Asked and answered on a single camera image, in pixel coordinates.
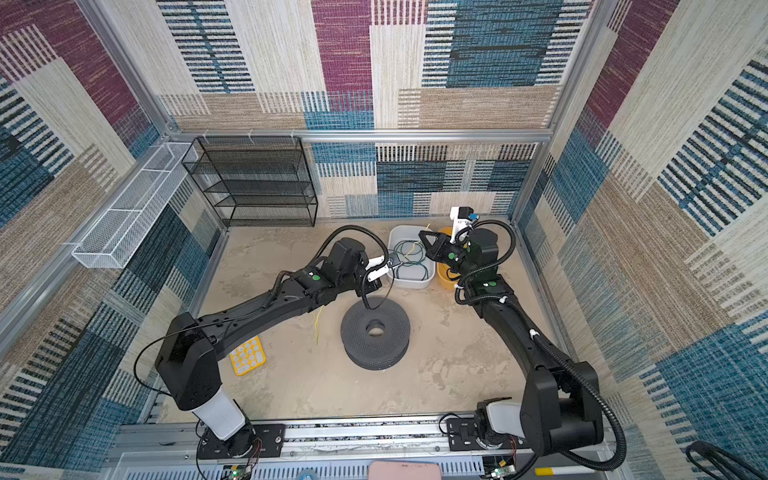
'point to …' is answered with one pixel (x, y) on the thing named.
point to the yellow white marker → (544, 471)
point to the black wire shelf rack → (255, 181)
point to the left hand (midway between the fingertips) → (380, 261)
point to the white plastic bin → (416, 268)
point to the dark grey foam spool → (375, 352)
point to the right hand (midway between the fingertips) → (419, 236)
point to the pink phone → (404, 470)
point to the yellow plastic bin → (442, 270)
